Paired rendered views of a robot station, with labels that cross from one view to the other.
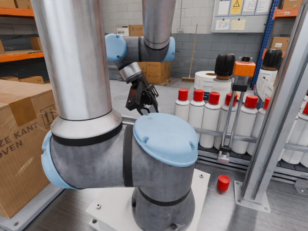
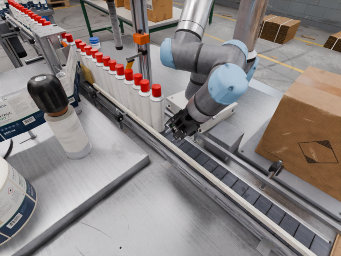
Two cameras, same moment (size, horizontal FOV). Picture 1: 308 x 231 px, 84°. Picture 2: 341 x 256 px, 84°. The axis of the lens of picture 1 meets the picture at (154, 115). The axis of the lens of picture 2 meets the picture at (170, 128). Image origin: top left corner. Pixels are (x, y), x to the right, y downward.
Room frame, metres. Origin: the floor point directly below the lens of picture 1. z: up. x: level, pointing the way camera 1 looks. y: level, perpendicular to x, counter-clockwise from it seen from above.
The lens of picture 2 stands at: (1.04, 0.18, 1.43)
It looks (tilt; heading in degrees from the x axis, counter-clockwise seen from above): 45 degrees down; 205
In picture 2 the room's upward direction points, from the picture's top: straight up
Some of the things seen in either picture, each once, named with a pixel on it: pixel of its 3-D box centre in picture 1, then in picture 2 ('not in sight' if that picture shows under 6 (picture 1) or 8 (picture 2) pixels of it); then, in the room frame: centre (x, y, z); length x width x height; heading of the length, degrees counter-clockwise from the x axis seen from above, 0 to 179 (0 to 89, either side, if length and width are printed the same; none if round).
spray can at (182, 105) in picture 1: (181, 116); (157, 109); (0.56, -0.10, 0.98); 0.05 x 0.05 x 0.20
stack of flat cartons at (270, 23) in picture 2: not in sight; (276, 28); (-3.61, 0.35, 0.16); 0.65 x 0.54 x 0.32; 68
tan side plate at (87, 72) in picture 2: not in sight; (87, 74); (0.42, -0.59, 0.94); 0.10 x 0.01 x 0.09; 70
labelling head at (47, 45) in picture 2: not in sight; (61, 57); (0.44, -0.72, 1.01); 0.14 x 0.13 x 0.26; 70
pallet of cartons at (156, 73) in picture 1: (145, 56); not in sight; (4.53, 0.21, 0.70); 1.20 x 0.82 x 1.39; 69
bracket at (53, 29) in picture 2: not in sight; (48, 30); (0.44, -0.72, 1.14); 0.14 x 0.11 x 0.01; 70
